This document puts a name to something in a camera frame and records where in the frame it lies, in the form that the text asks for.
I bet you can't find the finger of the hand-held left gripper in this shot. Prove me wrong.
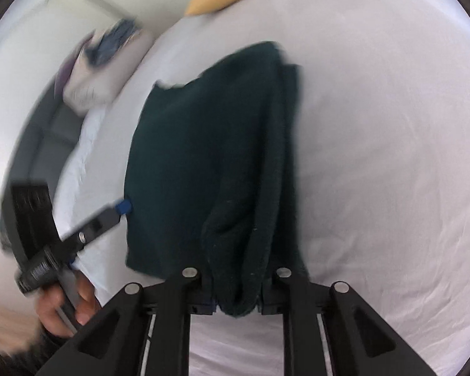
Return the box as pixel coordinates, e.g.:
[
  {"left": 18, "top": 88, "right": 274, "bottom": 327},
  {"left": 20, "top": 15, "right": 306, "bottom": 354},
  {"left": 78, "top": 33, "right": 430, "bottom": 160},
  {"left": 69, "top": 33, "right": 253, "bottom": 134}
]
[{"left": 59, "top": 199, "right": 133, "bottom": 261}]

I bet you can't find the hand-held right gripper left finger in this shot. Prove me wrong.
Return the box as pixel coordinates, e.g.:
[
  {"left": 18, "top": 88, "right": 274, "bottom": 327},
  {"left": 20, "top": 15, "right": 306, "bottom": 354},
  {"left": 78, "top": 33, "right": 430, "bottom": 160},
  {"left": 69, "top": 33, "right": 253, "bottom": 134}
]
[{"left": 35, "top": 268, "right": 214, "bottom": 376}]

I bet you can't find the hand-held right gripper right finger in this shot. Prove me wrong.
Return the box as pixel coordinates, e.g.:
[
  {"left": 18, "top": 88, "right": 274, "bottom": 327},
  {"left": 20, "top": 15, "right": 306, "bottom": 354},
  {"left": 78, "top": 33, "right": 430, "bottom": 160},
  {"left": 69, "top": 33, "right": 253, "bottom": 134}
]
[{"left": 260, "top": 267, "right": 437, "bottom": 376}]

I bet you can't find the dark green sweater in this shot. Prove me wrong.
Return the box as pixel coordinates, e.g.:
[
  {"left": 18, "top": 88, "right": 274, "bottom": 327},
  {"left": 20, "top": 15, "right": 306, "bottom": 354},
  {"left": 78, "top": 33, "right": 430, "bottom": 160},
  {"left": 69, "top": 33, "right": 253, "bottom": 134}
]
[{"left": 124, "top": 41, "right": 310, "bottom": 317}]

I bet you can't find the person's left forearm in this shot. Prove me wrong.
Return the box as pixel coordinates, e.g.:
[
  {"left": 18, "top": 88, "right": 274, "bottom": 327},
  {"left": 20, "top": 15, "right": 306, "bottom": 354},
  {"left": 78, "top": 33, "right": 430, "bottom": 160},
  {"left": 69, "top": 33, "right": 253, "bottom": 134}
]
[{"left": 0, "top": 331, "right": 69, "bottom": 376}]

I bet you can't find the person's left hand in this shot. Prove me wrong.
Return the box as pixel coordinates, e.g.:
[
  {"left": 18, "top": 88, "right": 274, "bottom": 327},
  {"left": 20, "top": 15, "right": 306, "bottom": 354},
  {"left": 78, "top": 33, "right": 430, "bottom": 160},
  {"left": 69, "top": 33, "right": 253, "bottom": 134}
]
[{"left": 37, "top": 272, "right": 102, "bottom": 338}]

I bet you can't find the white quilt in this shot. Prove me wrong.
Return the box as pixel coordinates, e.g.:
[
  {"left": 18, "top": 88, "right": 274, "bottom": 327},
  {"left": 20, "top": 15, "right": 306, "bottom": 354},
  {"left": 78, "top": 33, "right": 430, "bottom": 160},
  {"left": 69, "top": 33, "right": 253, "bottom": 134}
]
[{"left": 54, "top": 106, "right": 111, "bottom": 239}]

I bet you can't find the grey padded headboard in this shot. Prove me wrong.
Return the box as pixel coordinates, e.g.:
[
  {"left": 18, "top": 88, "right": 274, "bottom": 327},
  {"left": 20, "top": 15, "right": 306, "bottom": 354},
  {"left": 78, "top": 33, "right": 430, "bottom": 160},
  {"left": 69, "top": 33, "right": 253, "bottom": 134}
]
[{"left": 6, "top": 86, "right": 87, "bottom": 208}]

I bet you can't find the folded beige duvet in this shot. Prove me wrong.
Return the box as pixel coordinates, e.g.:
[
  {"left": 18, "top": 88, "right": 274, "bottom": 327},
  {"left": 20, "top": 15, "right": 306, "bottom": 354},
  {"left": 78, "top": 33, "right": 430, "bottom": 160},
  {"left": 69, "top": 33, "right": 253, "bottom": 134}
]
[{"left": 63, "top": 18, "right": 155, "bottom": 116}]

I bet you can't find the purple pillow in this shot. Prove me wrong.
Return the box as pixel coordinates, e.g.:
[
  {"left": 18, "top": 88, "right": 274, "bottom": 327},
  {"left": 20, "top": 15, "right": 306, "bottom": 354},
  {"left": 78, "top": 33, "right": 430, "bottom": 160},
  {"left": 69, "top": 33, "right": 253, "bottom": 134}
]
[{"left": 53, "top": 35, "right": 95, "bottom": 98}]

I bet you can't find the bed with white sheet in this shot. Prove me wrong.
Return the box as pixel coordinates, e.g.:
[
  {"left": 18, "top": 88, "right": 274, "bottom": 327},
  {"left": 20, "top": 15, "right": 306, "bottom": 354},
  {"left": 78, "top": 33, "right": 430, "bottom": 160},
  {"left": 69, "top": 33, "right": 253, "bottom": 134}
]
[{"left": 55, "top": 0, "right": 470, "bottom": 376}]

